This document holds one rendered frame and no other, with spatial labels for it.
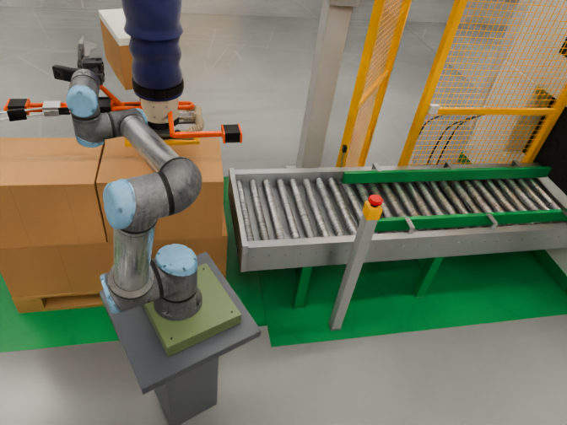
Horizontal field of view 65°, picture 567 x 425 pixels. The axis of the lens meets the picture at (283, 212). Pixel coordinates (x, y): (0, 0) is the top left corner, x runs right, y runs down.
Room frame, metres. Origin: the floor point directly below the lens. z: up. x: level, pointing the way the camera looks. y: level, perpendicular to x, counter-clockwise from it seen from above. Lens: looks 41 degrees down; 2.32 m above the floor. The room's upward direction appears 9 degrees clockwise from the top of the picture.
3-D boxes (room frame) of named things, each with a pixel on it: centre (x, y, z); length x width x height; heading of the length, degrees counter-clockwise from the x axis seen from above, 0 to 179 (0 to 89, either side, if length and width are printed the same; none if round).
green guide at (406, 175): (2.67, -1.11, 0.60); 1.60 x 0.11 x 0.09; 107
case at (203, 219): (1.85, 0.66, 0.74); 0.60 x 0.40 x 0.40; 105
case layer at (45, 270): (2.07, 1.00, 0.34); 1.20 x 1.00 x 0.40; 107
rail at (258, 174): (2.63, -0.75, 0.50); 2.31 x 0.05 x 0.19; 107
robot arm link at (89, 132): (1.28, 0.69, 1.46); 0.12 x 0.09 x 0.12; 127
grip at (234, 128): (1.71, 0.28, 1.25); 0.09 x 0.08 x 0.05; 19
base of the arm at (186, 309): (1.09, 0.37, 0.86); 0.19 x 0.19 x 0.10
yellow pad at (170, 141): (1.77, 0.62, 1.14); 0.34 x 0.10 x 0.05; 109
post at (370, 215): (1.66, -0.42, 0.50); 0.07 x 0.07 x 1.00; 17
